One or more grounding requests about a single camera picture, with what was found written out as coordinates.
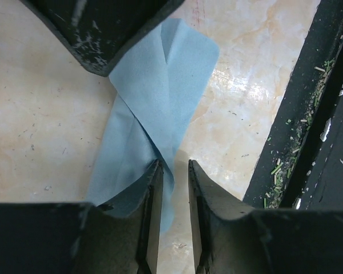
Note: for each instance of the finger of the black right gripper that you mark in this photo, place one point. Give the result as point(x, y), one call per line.
point(99, 33)

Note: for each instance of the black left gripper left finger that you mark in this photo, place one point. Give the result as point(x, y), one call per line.
point(119, 236)

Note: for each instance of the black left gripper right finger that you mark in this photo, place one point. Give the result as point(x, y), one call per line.
point(230, 236)

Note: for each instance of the light blue lens cloth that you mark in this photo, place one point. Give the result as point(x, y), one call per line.
point(159, 83)

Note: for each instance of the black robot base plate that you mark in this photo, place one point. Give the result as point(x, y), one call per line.
point(301, 165)

